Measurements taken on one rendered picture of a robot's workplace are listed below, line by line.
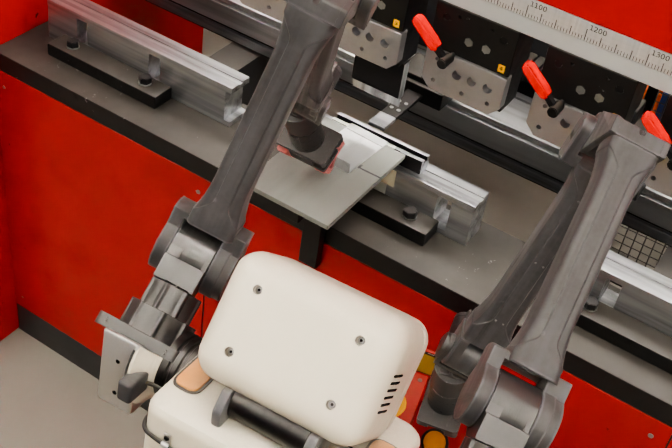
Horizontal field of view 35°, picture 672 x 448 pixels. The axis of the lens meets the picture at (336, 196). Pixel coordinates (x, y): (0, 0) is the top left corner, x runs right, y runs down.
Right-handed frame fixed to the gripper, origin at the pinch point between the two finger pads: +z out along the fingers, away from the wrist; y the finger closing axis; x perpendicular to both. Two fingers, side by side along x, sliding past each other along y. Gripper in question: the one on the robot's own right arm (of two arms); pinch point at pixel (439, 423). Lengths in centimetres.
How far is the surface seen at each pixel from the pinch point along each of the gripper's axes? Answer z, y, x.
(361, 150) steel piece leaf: -10, 42, 29
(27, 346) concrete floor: 89, 25, 110
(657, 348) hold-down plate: -4.5, 24.2, -30.7
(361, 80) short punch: -19, 51, 32
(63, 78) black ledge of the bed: 4, 49, 97
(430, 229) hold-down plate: -1.7, 35.7, 12.6
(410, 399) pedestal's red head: 3.2, 4.1, 5.9
